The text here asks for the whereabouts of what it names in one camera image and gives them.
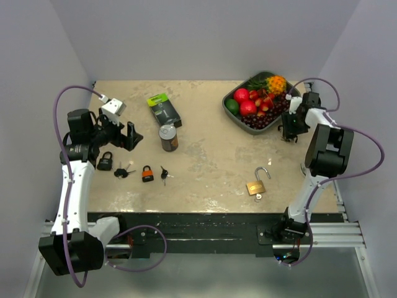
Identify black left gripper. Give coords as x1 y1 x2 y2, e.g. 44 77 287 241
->
89 109 143 151

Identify black-headed key bunch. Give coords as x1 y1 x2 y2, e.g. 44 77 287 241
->
114 161 135 179

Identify black KAIJING padlock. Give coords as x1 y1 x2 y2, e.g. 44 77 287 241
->
97 151 113 171

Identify orange black padlock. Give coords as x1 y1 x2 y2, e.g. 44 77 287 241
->
141 165 154 183

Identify orange padlock key bunch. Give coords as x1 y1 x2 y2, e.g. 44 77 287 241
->
161 166 174 186

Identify brass padlock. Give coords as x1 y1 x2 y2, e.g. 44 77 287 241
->
246 166 271 196

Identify yellow black padlock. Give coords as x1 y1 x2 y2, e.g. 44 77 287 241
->
277 125 298 143

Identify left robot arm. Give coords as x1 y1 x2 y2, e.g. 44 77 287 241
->
38 107 143 276

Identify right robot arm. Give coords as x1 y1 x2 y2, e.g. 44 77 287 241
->
274 92 354 244

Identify dark red grape bunch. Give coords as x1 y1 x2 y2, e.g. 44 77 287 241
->
241 92 289 130

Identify silver pull-tab tin can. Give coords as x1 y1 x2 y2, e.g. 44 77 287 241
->
159 125 179 152

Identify grey fruit tray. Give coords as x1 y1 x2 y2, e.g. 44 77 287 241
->
222 71 301 135

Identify red yellow cherries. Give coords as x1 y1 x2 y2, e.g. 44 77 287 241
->
249 89 275 116

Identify Gillette razor box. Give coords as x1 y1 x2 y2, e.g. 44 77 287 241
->
146 93 182 128

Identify orange yellow pineapple toy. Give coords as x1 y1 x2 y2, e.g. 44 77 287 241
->
266 75 287 96

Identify red apple lower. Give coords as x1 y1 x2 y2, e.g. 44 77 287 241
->
239 100 257 117

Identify red apple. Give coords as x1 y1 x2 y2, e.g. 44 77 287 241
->
233 88 250 105
239 100 257 117

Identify green leafy sprig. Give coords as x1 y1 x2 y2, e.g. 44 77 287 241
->
246 77 267 91

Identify red apple upper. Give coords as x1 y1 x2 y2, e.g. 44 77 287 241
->
233 88 250 105

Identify green lime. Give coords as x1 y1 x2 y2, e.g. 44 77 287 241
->
225 99 239 115

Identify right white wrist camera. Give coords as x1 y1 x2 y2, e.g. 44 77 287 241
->
285 94 303 114

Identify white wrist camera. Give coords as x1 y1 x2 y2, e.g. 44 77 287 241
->
99 95 126 126
285 94 303 114

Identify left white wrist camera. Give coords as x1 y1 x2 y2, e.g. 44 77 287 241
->
99 95 126 126

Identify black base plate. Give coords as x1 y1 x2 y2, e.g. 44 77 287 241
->
86 210 345 259

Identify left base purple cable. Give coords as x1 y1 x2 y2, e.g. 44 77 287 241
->
104 225 169 274

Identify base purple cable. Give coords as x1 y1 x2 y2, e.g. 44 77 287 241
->
277 217 314 267
104 225 169 274

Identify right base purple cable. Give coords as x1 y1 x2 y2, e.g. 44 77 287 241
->
277 217 314 267

